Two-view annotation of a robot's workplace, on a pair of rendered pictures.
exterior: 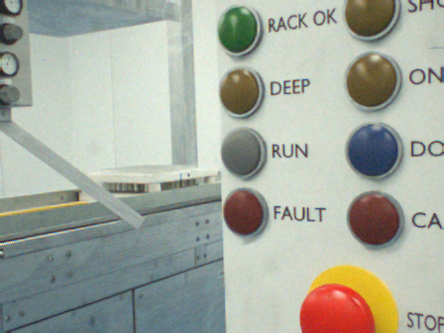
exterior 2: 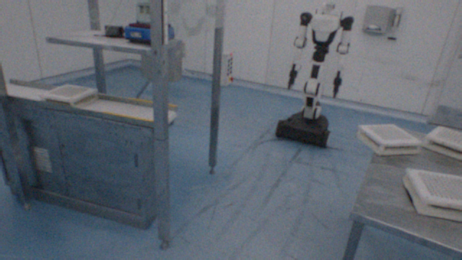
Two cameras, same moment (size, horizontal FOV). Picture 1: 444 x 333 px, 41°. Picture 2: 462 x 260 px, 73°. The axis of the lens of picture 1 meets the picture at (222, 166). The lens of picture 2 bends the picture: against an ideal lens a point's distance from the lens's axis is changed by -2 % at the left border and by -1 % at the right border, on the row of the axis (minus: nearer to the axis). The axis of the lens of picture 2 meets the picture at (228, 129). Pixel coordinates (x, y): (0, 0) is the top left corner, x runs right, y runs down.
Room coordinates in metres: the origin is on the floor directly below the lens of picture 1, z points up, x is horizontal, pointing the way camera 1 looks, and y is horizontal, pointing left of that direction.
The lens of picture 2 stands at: (1.15, 2.31, 1.56)
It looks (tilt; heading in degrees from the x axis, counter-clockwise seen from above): 24 degrees down; 250
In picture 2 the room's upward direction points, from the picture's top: 4 degrees clockwise
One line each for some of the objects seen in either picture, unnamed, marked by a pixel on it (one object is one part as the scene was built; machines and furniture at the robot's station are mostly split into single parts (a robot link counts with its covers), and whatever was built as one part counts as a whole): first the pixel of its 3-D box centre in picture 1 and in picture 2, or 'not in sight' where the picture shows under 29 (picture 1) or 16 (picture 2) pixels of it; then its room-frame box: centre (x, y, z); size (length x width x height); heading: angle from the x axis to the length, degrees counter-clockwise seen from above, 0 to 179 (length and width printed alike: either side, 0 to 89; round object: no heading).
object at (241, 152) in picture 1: (241, 152); not in sight; (0.36, -0.01, 0.97); 0.03 x 0.01 x 0.03; 56
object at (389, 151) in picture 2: not in sight; (385, 142); (-0.24, 1.08, 0.81); 0.24 x 0.24 x 0.02; 82
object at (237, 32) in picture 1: (237, 30); not in sight; (0.36, -0.01, 1.04); 0.03 x 0.01 x 0.03; 56
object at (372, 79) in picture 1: (371, 80); not in sight; (0.31, -0.08, 1.00); 0.03 x 0.01 x 0.03; 56
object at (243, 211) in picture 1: (243, 212); not in sight; (0.36, -0.01, 0.93); 0.03 x 0.01 x 0.03; 56
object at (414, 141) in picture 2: not in sight; (388, 134); (-0.24, 1.08, 0.86); 0.25 x 0.24 x 0.02; 172
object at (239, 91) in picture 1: (239, 91); not in sight; (0.36, -0.01, 1.00); 0.03 x 0.01 x 0.03; 56
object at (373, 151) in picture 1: (372, 151); not in sight; (0.31, -0.08, 0.97); 0.03 x 0.01 x 0.03; 56
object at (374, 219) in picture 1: (374, 219); not in sight; (0.31, -0.08, 0.93); 0.03 x 0.01 x 0.03; 56
